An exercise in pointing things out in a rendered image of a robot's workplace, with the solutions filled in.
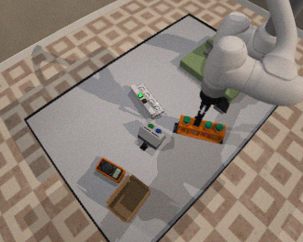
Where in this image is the orange digital multimeter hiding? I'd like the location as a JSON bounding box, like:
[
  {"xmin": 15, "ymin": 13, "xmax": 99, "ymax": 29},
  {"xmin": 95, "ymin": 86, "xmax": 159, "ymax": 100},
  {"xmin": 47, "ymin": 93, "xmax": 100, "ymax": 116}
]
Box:
[{"xmin": 95, "ymin": 158, "xmax": 126, "ymax": 182}]

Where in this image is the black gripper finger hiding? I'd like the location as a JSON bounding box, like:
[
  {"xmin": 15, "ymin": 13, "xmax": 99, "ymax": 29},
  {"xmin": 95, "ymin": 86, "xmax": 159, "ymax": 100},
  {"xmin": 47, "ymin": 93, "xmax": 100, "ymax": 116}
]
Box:
[{"xmin": 194, "ymin": 101, "xmax": 211, "ymax": 127}]

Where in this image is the brown cardboard box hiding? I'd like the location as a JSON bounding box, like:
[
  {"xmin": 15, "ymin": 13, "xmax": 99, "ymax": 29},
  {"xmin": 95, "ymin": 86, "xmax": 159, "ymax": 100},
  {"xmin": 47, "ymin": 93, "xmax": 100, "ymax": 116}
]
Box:
[{"xmin": 106, "ymin": 173, "xmax": 151, "ymax": 223}]

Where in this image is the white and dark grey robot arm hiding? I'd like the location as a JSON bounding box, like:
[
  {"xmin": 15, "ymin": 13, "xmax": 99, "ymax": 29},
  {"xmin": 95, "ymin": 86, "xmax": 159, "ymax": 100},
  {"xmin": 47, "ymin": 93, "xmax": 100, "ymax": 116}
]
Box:
[{"xmin": 201, "ymin": 0, "xmax": 303, "ymax": 114}]

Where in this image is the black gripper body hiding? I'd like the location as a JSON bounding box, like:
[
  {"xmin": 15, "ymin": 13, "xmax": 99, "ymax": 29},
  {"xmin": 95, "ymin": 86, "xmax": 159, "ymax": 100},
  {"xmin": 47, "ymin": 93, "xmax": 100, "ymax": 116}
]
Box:
[{"xmin": 199, "ymin": 90, "xmax": 219, "ymax": 109}]

